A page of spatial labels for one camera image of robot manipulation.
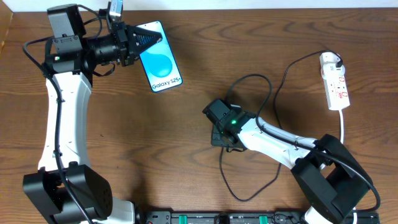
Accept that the blue Galaxy smartphone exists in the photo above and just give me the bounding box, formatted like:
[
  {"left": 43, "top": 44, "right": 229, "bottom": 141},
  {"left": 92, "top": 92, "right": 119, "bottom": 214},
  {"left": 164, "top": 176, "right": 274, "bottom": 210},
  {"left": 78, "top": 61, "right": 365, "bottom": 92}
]
[{"left": 138, "top": 21, "right": 183, "bottom": 93}]

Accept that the black charger cable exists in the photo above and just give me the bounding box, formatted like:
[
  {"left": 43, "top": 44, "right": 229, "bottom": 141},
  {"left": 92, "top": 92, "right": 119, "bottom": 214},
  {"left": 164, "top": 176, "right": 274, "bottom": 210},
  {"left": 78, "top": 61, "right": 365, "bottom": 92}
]
[{"left": 218, "top": 49, "right": 344, "bottom": 202}]

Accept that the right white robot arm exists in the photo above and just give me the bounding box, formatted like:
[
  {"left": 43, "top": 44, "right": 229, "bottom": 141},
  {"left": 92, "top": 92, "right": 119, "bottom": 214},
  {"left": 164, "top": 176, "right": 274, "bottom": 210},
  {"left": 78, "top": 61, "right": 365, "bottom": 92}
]
[{"left": 203, "top": 99, "right": 373, "bottom": 223}]

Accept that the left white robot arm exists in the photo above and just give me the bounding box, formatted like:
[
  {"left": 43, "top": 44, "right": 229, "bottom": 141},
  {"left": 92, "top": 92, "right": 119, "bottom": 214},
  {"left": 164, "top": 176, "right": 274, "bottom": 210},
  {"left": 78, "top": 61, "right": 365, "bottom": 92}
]
[{"left": 22, "top": 1, "right": 162, "bottom": 223}]

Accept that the white USB charger plug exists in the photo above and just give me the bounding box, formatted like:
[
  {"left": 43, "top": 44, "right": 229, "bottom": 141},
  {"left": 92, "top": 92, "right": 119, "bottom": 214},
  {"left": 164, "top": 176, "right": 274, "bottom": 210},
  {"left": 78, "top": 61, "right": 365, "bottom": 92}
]
[{"left": 320, "top": 52, "right": 345, "bottom": 80}]

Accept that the white power strip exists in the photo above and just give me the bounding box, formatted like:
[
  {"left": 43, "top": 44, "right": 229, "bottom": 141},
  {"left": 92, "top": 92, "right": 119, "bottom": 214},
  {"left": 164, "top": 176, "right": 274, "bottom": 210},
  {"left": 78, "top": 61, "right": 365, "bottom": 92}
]
[{"left": 323, "top": 76, "right": 350, "bottom": 111}]

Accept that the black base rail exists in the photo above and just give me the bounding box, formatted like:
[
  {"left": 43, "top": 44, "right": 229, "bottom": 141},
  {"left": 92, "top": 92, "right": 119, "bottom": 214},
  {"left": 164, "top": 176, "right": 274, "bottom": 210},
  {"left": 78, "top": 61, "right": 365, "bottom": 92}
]
[{"left": 136, "top": 210, "right": 381, "bottom": 224}]

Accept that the white power strip cord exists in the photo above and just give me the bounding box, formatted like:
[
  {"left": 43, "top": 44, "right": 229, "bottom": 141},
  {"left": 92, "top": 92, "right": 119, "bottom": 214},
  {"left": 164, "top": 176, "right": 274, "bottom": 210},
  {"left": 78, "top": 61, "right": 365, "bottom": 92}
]
[{"left": 338, "top": 108, "right": 346, "bottom": 144}]

